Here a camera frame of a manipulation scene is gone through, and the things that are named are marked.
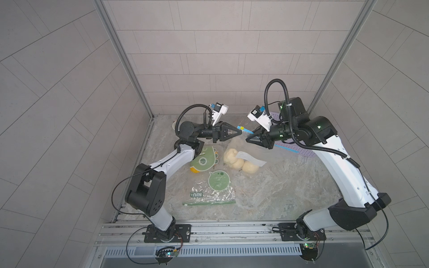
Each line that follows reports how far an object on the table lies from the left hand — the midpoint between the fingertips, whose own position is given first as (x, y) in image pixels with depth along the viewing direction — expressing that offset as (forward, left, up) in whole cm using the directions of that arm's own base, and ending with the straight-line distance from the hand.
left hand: (239, 139), depth 62 cm
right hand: (+1, -4, 0) cm, 4 cm away
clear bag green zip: (-10, +15, -32) cm, 37 cm away
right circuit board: (-32, -30, -35) cm, 56 cm away
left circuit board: (-33, +29, -33) cm, 55 cm away
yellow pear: (+1, -7, -24) cm, 25 cm away
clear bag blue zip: (-2, -7, -12) cm, 14 cm away
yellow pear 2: (+1, -2, -22) cm, 22 cm away
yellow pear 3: (+1, +3, -15) cm, 15 cm away
